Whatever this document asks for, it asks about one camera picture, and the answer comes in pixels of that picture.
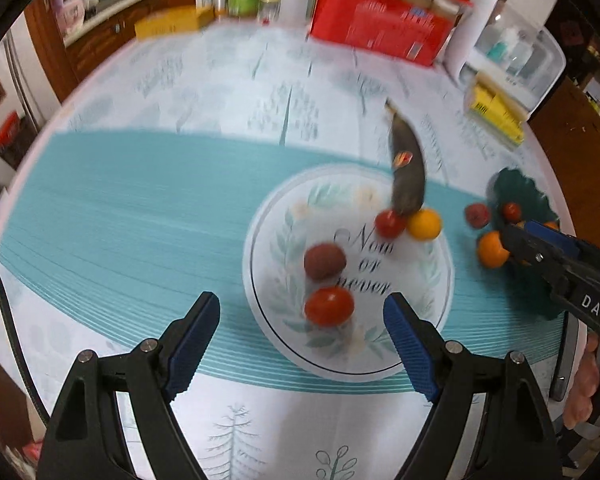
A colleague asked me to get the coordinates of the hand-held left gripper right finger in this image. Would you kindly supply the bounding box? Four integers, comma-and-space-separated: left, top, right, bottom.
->
383, 293, 565, 480

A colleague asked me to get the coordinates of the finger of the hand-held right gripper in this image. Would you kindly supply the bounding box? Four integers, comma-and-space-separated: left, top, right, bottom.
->
501, 224, 556, 273
525, 220, 581, 258

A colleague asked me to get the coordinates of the white cosmetic bottle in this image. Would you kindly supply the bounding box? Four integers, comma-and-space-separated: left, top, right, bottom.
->
487, 27, 518, 61
511, 35, 533, 72

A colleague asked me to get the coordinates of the white plastic bottle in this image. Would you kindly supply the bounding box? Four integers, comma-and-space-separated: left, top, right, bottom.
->
279, 0, 311, 26

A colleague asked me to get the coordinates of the dark red round fruit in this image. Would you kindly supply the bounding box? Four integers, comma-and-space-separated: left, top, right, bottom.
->
303, 243, 347, 281

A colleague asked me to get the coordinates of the blackened banana with sticker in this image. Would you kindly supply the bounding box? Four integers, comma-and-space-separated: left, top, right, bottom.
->
384, 97, 427, 215

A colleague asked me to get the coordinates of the brown wooden cabinet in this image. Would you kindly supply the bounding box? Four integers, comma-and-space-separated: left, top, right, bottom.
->
527, 77, 600, 241

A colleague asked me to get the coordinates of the wooden counter cabinet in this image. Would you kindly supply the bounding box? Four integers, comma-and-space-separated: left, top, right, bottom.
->
27, 0, 168, 103

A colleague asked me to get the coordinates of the red jar gift box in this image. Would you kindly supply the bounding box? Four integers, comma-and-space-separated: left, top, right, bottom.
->
307, 0, 473, 67

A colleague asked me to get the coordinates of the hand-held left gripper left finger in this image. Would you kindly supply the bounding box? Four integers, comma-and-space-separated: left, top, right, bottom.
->
36, 291, 221, 480

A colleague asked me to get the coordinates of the yellowish orange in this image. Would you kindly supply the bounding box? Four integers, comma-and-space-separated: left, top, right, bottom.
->
406, 208, 442, 241

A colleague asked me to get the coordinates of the white clear-lid organizer case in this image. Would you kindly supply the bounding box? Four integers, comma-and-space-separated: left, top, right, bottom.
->
445, 0, 567, 123

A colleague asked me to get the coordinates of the white printed plate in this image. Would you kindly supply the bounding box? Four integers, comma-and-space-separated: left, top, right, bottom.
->
242, 164, 455, 383

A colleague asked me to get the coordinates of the dark green plate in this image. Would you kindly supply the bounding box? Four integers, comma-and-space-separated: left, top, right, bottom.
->
485, 167, 571, 321

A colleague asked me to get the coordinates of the red plastic crate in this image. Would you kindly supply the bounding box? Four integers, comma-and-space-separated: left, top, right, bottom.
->
0, 112, 23, 161

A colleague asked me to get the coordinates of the yellow tissue pack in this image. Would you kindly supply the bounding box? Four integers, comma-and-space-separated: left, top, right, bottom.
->
464, 74, 526, 147

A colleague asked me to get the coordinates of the person's right hand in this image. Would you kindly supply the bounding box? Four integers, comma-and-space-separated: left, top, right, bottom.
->
564, 335, 600, 432

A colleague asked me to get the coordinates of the silver refrigerator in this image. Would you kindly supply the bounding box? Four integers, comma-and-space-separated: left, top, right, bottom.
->
2, 25, 46, 136

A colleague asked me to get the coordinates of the black cable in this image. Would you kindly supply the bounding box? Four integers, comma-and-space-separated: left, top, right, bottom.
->
0, 252, 48, 426

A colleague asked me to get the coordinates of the yellow cardboard box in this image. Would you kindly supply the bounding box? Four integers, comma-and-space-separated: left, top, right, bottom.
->
135, 6, 214, 40

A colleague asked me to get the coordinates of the tree print tablecloth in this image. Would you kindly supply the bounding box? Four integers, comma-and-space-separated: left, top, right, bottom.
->
0, 22, 571, 480

